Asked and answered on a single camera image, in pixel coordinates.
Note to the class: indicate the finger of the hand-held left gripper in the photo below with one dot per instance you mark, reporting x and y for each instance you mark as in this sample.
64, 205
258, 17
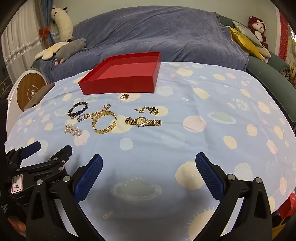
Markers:
61, 154
32, 148

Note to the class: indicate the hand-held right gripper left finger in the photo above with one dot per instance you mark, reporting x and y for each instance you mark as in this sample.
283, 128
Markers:
89, 178

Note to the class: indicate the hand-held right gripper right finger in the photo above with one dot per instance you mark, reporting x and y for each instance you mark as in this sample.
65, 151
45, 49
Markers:
209, 178

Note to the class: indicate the gold link bangle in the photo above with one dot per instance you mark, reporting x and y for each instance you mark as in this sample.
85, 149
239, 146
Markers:
101, 131

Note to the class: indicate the silver hoop earring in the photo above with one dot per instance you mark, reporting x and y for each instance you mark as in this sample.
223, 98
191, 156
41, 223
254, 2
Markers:
105, 107

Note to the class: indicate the gold wristwatch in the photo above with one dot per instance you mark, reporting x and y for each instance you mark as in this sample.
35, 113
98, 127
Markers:
141, 121

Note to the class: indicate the red cardboard box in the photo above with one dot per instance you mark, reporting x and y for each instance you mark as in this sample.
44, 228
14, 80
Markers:
115, 85

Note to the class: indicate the person's left hand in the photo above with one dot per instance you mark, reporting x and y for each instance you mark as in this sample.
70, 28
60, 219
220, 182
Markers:
17, 228

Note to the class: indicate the grey flat case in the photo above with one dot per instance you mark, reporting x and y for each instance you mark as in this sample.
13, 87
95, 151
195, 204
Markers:
39, 95

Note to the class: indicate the light blue printed tablecloth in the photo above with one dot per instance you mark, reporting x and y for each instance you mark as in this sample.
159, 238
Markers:
161, 148

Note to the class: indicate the white device with wooden disc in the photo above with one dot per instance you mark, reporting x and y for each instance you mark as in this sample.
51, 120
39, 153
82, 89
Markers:
25, 90

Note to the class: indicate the red patterned cloth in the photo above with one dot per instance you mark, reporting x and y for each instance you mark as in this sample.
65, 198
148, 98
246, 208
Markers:
285, 208

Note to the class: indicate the flower shaped cushion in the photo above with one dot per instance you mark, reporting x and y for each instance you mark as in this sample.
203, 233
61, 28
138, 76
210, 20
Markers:
49, 51

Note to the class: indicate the grey plush toy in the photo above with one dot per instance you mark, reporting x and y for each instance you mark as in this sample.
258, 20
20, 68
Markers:
69, 47

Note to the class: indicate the white sheer curtain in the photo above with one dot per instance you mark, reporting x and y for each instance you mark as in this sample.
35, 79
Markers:
20, 39

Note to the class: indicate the red bow tieback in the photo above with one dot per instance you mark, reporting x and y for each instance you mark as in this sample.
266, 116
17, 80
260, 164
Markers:
44, 31

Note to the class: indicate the green sofa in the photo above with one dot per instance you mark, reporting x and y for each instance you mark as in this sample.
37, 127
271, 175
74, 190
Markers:
266, 69

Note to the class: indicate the white cow plush toy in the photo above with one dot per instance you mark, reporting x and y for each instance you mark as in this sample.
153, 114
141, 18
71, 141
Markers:
62, 23

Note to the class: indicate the blue curtain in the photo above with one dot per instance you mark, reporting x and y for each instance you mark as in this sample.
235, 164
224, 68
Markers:
47, 16

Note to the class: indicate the yellow pillow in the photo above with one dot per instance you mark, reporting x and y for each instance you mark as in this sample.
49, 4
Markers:
245, 41

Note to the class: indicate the blue-grey sofa blanket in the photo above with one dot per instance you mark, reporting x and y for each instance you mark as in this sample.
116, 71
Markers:
150, 37

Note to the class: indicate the grey pillow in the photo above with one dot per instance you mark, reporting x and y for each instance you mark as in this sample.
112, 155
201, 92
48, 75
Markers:
246, 29

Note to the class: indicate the red monkey plush toy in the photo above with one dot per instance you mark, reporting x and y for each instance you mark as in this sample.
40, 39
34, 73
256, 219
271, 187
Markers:
257, 27

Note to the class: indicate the red patterned wall hanging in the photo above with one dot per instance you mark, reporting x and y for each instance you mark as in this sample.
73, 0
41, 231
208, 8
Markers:
285, 34

